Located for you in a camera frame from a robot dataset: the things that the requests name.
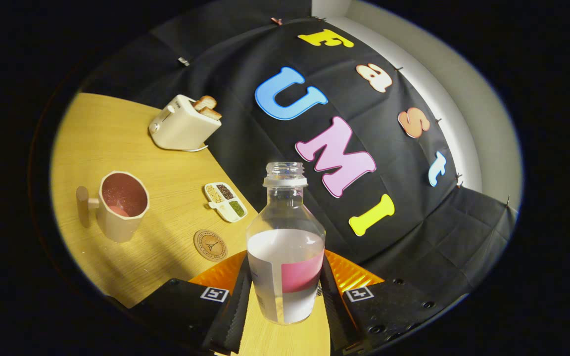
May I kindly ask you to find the white divided condiment dish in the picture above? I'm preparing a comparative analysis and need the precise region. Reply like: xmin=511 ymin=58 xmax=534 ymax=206
xmin=204 ymin=182 xmax=248 ymax=223

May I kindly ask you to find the wooden table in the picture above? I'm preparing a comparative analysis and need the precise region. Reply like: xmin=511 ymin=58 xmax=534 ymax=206
xmin=50 ymin=92 xmax=333 ymax=356

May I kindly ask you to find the cream toaster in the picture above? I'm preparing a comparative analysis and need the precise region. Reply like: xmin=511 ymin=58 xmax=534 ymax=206
xmin=148 ymin=94 xmax=222 ymax=151

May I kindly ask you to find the black backdrop cloth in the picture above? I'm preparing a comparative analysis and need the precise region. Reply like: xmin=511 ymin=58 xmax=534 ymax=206
xmin=80 ymin=0 xmax=518 ymax=297

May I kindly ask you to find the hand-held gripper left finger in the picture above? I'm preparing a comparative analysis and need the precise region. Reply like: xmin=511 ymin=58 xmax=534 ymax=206
xmin=132 ymin=250 xmax=253 ymax=355

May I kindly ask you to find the clear juice bottle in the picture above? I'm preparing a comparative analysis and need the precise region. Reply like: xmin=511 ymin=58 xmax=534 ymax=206
xmin=246 ymin=162 xmax=326 ymax=325

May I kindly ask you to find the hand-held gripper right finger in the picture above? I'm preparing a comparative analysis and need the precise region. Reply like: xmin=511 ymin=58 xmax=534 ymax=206
xmin=319 ymin=249 xmax=466 ymax=356

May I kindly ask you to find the cream cup with wooden handle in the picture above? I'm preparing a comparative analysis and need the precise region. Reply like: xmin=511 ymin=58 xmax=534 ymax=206
xmin=76 ymin=171 xmax=150 ymax=243

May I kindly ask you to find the round wooden coaster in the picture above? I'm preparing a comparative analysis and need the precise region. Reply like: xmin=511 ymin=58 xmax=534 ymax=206
xmin=193 ymin=229 xmax=228 ymax=262

